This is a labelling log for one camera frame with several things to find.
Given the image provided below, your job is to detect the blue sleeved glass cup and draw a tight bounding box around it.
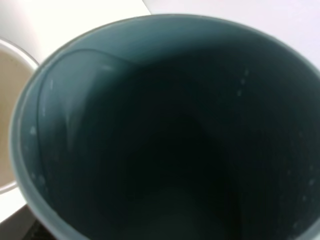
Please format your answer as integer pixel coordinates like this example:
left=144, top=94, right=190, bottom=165
left=0, top=38, right=38, bottom=194

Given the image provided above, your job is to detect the teal green plastic cup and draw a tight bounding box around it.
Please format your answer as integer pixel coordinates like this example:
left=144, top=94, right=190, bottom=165
left=9, top=14, right=320, bottom=240

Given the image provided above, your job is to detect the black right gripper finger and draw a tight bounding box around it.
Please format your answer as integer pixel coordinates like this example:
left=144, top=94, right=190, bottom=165
left=22, top=220, right=55, bottom=240

